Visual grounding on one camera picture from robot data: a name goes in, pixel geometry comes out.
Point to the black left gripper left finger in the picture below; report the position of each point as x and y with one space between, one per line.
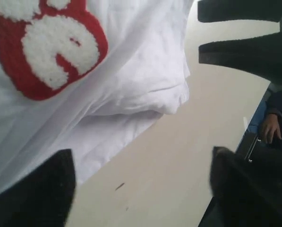
44 197

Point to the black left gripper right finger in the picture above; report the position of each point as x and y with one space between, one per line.
248 191

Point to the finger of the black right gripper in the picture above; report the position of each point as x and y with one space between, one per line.
209 11
261 56

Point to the white t-shirt red Chinese patch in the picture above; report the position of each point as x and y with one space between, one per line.
74 73

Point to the person's hand in background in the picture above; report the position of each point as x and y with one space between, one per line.
270 129

